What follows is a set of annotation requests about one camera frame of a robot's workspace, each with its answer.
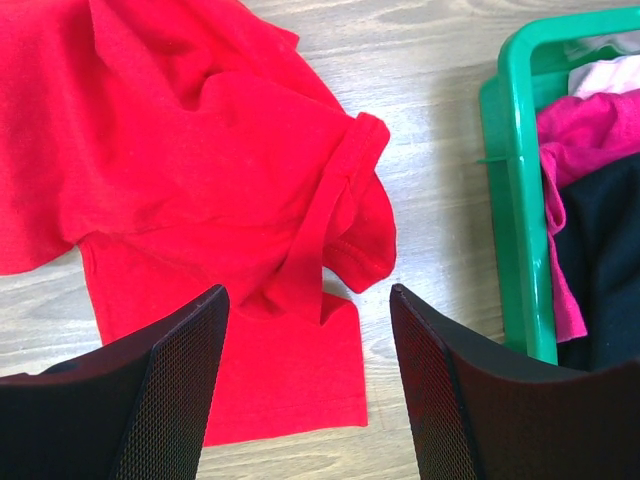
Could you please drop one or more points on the plain red t shirt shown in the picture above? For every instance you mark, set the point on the plain red t shirt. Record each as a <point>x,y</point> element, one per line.
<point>183,144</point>

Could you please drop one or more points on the black shirt in bin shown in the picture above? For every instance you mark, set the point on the black shirt in bin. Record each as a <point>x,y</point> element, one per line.
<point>598,252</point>

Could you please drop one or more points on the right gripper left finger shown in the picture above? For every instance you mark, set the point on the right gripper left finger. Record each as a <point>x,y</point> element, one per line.
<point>136,408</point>

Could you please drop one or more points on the green plastic bin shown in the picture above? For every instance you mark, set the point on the green plastic bin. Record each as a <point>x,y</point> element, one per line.
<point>532,72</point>

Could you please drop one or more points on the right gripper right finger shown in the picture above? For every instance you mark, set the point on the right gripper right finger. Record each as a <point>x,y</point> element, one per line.
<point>479,410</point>

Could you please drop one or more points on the light pink shirt in bin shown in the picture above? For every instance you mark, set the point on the light pink shirt in bin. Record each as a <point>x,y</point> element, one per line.
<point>618,75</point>

